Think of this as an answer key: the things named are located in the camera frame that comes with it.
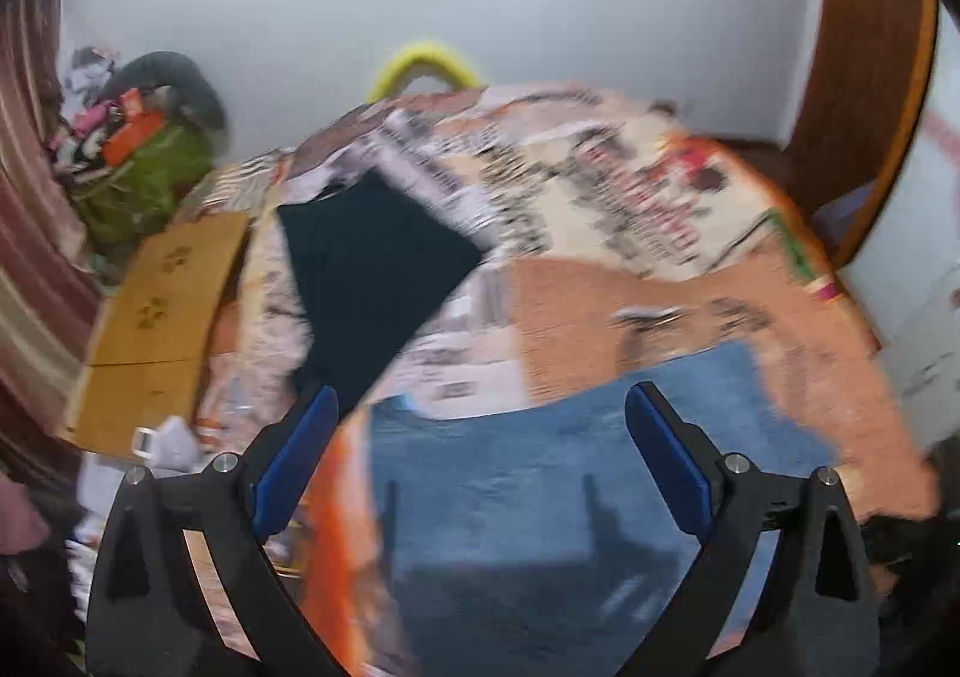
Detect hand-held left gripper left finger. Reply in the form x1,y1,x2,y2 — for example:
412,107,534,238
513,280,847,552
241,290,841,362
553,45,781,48
86,384,353,677

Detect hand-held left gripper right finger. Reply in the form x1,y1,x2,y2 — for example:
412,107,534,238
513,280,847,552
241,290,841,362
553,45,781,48
615,382,878,677

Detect blue jeans pants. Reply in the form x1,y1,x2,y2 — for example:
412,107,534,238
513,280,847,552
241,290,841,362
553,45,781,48
367,339,841,677

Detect white crumpled bag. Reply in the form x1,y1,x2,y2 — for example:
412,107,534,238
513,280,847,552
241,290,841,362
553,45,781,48
131,414,200,469

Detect cardboard box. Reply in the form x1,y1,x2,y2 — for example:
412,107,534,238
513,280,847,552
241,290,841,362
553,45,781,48
64,210,252,457

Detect black folded garment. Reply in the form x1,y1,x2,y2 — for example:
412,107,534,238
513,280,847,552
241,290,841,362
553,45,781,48
276,168,485,415

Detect green storage bag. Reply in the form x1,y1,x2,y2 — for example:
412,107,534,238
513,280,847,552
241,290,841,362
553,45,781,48
71,122,215,247

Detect striped curtain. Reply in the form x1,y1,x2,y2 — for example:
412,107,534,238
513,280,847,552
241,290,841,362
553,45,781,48
0,0,106,438

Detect orange box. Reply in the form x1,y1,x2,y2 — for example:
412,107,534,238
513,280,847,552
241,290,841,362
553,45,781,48
101,110,164,166

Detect pile of clothes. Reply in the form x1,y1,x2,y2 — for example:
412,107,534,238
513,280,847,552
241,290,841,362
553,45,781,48
45,47,121,177

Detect grey tube pillow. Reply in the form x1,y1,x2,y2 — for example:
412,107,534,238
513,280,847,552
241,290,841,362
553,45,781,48
112,50,226,130

